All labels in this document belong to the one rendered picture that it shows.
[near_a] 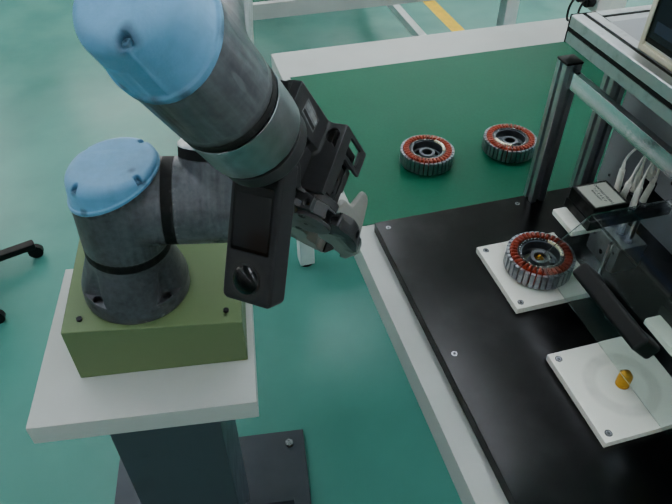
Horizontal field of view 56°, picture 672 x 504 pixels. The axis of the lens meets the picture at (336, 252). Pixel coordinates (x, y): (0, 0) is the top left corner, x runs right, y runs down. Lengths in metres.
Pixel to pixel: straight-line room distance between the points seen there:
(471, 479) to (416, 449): 0.89
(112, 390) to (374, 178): 0.66
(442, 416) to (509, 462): 0.11
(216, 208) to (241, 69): 0.43
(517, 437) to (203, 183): 0.52
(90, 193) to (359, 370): 1.25
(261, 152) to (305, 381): 1.48
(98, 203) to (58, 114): 2.47
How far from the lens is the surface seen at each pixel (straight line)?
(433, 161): 1.31
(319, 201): 0.51
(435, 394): 0.95
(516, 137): 1.45
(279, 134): 0.43
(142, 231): 0.82
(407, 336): 1.01
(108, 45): 0.35
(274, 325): 2.01
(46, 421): 1.00
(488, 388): 0.94
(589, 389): 0.97
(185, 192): 0.80
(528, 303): 1.05
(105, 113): 3.19
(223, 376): 0.97
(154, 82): 0.36
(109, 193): 0.79
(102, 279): 0.90
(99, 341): 0.95
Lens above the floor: 1.52
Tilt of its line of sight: 43 degrees down
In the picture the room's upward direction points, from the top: straight up
